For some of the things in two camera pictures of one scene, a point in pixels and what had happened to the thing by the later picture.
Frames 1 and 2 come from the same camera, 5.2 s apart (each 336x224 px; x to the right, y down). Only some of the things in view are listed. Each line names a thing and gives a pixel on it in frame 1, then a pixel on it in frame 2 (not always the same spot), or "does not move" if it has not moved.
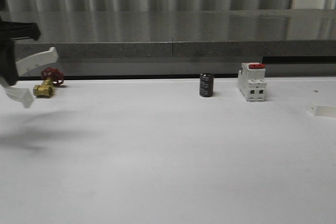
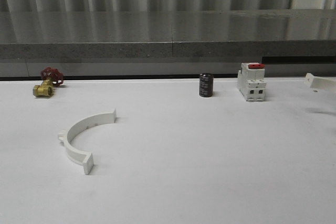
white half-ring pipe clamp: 319,110 → 322,83
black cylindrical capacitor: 206,84 does not move
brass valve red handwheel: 52,77 does not move
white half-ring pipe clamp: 22,66 → 66,136
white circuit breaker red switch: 251,82 does not move
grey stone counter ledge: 179,33 does not move
